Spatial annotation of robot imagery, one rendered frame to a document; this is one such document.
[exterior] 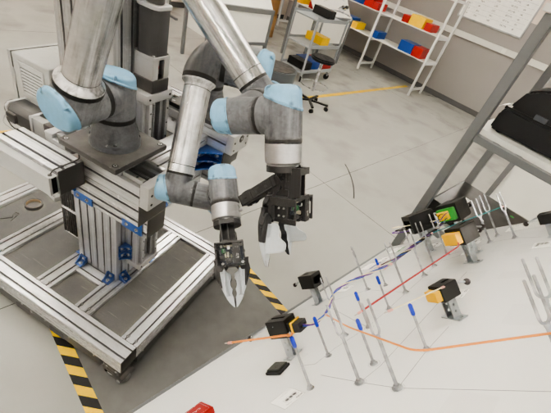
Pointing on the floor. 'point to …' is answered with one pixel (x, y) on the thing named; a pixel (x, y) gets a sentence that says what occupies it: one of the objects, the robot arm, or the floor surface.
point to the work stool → (318, 77)
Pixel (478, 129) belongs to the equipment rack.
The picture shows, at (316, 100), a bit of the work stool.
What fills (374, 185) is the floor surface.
